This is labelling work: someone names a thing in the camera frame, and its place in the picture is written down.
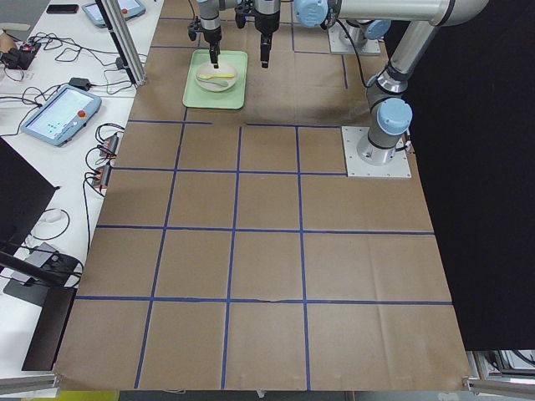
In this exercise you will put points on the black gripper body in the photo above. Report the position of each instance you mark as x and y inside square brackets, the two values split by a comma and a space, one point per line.
[212, 33]
[266, 24]

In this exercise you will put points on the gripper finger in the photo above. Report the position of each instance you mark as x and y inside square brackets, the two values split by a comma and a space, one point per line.
[265, 50]
[214, 52]

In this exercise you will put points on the yellow plastic fork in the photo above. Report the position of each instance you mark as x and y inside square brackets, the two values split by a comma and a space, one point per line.
[215, 76]

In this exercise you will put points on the white round plate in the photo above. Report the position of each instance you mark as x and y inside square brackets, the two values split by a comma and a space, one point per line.
[224, 68]

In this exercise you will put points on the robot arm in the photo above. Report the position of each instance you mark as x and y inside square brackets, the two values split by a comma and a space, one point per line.
[392, 115]
[208, 10]

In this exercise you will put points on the green plastic spoon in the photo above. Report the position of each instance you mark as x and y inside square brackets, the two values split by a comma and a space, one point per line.
[219, 82]

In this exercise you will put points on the light green tray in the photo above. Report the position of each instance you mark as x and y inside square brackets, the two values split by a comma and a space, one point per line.
[197, 97]

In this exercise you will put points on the black power adapter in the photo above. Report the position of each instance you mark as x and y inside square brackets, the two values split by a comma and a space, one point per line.
[80, 83]

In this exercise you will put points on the near teach pendant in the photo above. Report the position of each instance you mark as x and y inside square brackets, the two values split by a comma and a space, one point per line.
[62, 116]

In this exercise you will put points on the black smartphone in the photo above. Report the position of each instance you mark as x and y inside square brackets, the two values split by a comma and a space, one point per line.
[66, 8]

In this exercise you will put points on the black monitor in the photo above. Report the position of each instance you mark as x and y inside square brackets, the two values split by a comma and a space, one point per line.
[25, 194]

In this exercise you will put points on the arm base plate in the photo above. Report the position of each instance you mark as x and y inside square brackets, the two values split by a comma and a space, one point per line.
[363, 160]
[339, 41]

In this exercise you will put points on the aluminium frame post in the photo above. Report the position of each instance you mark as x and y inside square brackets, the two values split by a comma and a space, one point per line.
[117, 27]

